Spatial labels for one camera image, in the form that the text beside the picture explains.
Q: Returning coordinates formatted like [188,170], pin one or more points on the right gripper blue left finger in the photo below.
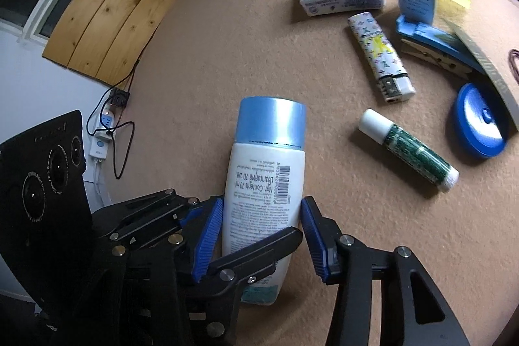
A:
[208,237]

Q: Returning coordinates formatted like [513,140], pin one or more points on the round blue lid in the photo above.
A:
[480,121]

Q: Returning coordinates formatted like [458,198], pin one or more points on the wooden slat board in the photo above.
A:
[103,39]

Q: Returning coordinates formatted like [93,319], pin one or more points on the green white lip balm tube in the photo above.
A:
[409,149]

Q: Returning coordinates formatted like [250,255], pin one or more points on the patterned lighter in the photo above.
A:
[388,69]

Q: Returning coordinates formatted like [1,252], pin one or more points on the wooden clothespin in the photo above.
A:
[437,58]

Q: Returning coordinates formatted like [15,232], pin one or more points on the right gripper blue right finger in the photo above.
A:
[321,234]

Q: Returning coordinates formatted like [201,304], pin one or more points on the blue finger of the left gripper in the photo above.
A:
[234,272]

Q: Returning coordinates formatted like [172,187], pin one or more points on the white power strip with cables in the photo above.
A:
[102,126]

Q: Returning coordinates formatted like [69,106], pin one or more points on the maroon rubber band loop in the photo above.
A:
[513,57]

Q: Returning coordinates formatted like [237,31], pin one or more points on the white bottle with blue cap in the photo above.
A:
[265,178]

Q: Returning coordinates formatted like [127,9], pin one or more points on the blue phone stand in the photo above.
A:
[437,39]

